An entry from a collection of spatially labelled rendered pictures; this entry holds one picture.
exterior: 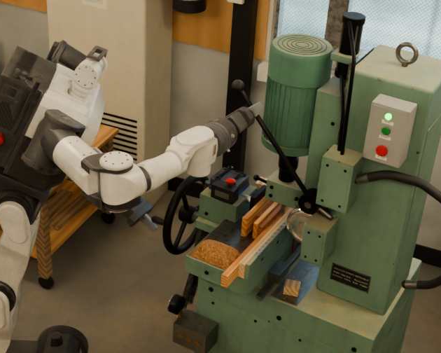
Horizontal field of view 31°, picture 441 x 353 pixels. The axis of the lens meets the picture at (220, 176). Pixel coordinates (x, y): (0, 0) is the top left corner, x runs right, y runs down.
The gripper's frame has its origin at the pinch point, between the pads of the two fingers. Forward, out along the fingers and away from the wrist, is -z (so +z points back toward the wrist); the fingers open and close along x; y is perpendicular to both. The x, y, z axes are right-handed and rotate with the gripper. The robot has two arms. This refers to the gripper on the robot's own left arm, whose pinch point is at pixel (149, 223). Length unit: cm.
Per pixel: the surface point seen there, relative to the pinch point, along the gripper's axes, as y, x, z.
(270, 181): 42.0, -5.1, -20.0
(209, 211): 18.9, -3.2, -12.1
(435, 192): 85, 9, -53
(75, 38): -40, -97, 96
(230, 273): 31, 25, -30
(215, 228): 20.7, 3.3, -17.5
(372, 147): 83, 11, -34
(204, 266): 21.7, 20.1, -23.5
